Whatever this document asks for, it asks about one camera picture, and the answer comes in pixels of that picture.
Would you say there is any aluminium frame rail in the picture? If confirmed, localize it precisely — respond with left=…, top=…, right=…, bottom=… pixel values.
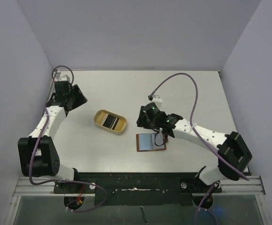
left=13, top=175, right=266, bottom=196

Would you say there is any brown leather card holder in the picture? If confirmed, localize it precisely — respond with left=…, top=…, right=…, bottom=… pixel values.
left=136, top=133, right=168, bottom=152

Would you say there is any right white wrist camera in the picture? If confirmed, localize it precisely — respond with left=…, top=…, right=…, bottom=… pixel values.
left=148, top=94, right=163, bottom=104

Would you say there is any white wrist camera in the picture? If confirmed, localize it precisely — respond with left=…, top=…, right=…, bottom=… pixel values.
left=59, top=75, right=70, bottom=82
left=148, top=94, right=163, bottom=104

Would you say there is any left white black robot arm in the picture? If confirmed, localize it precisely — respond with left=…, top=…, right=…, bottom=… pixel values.
left=18, top=81, right=88, bottom=193

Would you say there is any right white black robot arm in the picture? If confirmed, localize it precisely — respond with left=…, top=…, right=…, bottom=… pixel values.
left=137, top=102, right=252, bottom=192

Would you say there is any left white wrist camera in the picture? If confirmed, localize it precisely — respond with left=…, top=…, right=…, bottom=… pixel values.
left=59, top=75, right=70, bottom=82

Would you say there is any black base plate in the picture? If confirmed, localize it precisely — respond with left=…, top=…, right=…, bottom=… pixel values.
left=53, top=172, right=210, bottom=206

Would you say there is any beige oval tray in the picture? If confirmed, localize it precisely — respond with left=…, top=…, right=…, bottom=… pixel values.
left=93, top=110, right=127, bottom=135

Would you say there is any black thin wire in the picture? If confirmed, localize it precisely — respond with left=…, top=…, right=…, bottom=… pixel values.
left=153, top=131, right=166, bottom=147

